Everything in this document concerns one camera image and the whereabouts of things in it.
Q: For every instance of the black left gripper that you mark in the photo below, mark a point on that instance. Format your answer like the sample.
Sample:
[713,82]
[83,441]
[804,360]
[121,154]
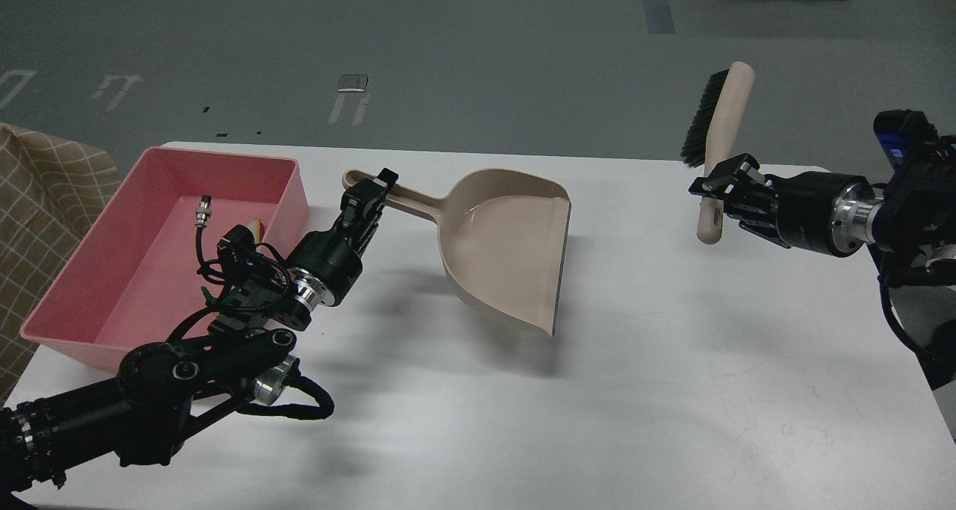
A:
[324,265]

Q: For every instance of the pink plastic bin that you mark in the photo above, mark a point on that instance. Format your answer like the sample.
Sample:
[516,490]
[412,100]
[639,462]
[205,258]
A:
[134,276]

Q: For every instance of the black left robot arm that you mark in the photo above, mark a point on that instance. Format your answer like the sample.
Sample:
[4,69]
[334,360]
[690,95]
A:
[235,354]

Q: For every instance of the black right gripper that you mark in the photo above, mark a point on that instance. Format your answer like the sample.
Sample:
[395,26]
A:
[829,213]

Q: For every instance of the beige checkered cloth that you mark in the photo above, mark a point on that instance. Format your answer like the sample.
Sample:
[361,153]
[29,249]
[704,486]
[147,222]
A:
[52,190]

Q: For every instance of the beige plastic dustpan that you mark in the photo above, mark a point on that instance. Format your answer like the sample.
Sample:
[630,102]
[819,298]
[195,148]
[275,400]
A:
[502,237]

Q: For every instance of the triangular white bread slice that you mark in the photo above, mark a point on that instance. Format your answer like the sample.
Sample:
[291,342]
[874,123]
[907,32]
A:
[257,229]

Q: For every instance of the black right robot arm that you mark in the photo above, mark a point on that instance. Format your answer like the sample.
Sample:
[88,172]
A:
[906,224]

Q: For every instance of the grey floor outlet plate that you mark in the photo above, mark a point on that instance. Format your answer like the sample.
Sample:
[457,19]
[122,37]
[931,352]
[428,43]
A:
[353,83]

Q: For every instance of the beige hand brush black bristles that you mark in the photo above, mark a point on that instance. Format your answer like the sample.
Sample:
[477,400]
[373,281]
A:
[714,128]

